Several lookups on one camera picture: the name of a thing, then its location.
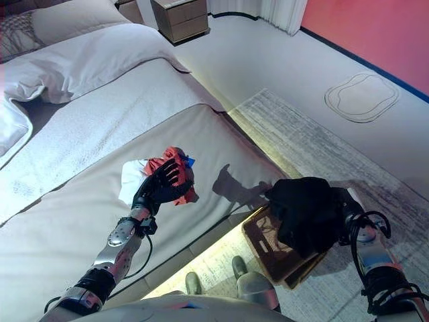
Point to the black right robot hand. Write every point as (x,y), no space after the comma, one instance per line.
(350,204)

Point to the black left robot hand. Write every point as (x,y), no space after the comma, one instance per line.
(161,188)

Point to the white garment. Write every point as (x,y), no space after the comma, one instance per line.
(132,177)

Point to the red garment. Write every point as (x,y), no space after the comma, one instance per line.
(174,156)

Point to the small blue cloth tag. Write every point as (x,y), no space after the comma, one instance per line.
(188,161)

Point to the black garment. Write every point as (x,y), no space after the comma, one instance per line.
(301,214)

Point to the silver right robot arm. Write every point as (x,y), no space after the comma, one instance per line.
(375,255)

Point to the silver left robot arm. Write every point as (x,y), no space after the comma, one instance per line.
(117,241)

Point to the tan upholstered bed base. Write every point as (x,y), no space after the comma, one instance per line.
(201,248)

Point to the beige bed cover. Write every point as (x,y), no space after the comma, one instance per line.
(83,228)

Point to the brown wicker basket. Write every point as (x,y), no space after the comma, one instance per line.
(264,248)

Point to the grey streaked rug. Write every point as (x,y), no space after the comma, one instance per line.
(318,151)

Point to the white textured blanket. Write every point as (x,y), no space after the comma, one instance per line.
(100,117)

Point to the oval outlined floor mat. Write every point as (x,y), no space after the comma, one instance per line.
(362,97)

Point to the grey robot torso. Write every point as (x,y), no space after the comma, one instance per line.
(167,308)

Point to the right robot leg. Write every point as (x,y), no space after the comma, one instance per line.
(254,285)

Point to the white duvet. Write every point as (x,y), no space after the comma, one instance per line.
(100,57)

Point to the wooden nightstand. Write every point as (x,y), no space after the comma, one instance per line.
(181,20)

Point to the large beige pillow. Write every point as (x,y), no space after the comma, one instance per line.
(77,20)

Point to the white curtain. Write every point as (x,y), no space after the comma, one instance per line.
(281,15)

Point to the patterned decorative pillow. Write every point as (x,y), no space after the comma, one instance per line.
(16,33)

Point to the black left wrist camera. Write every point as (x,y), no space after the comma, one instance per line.
(148,225)

